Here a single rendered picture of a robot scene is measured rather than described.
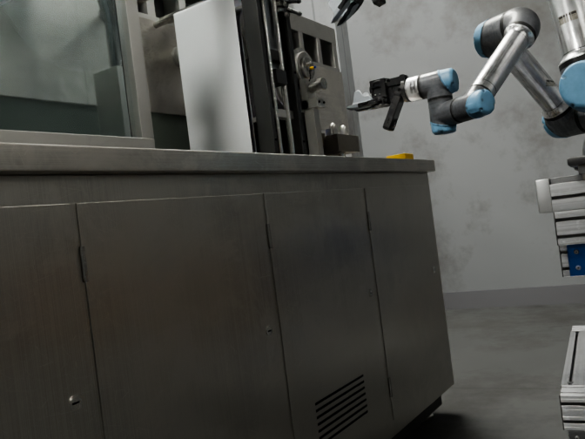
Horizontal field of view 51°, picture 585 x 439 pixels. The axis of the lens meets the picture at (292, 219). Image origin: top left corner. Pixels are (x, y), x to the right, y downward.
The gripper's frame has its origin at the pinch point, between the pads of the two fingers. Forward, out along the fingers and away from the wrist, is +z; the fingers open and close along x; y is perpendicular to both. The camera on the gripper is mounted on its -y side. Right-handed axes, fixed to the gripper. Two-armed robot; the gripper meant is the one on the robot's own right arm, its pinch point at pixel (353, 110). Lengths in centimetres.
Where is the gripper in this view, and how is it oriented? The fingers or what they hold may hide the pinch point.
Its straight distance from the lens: 209.9
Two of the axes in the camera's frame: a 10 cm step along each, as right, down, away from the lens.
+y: -1.3, -9.9, 0.0
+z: -8.3, 1.1, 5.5
